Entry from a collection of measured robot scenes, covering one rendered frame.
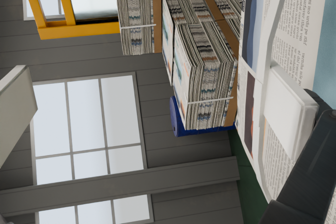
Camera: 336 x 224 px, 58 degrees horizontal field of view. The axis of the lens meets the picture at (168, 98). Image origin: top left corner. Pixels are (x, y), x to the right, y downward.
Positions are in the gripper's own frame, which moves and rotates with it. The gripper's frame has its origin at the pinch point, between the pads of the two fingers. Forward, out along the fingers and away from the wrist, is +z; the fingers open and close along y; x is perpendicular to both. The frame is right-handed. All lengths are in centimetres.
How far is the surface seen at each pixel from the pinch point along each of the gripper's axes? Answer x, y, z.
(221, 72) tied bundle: -33, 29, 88
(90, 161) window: -230, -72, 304
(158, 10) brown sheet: -19, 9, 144
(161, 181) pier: -248, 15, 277
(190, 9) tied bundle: -16, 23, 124
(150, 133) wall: -208, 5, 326
